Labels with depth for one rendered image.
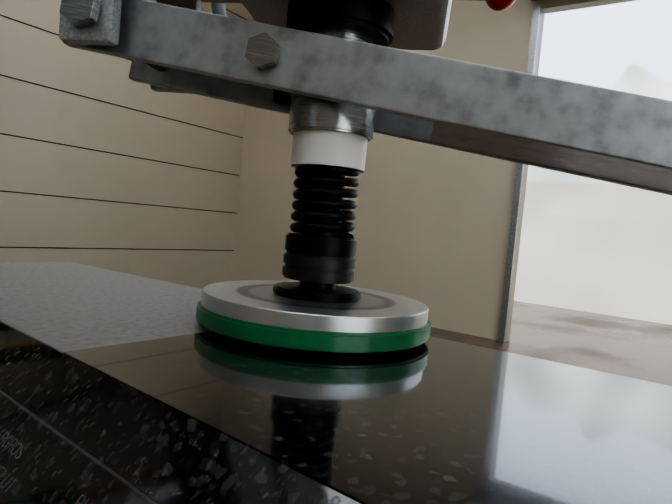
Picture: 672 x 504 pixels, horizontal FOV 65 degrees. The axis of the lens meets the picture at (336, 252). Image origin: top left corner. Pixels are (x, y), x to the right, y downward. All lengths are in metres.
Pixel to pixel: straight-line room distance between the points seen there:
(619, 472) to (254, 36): 0.39
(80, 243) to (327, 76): 5.53
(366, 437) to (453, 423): 0.06
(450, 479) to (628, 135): 0.31
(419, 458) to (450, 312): 5.24
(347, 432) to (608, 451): 0.13
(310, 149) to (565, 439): 0.30
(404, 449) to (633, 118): 0.32
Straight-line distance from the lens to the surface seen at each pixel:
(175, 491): 0.27
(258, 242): 6.91
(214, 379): 0.34
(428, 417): 0.31
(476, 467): 0.26
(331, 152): 0.47
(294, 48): 0.47
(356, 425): 0.29
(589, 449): 0.31
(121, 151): 6.13
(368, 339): 0.41
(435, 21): 0.55
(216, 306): 0.45
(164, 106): 6.49
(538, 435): 0.32
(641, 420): 0.38
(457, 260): 5.43
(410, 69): 0.45
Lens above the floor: 0.97
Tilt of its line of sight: 3 degrees down
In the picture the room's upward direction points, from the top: 5 degrees clockwise
